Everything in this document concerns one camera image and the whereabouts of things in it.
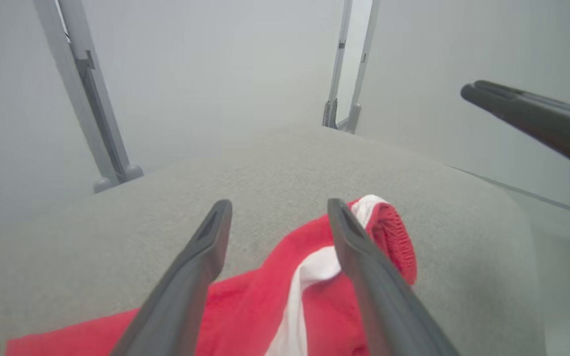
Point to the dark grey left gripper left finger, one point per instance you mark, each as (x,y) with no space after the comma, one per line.
(181,296)

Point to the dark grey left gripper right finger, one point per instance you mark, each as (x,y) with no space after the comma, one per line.
(379,291)

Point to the red shorts with white stripe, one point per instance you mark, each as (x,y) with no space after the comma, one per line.
(255,306)

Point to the grey cushioned table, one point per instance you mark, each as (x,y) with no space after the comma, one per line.
(265,168)

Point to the grey double-bar partition frame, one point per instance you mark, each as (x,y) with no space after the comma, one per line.
(335,74)

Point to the grey partition post pair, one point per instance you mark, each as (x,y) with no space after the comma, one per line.
(94,109)

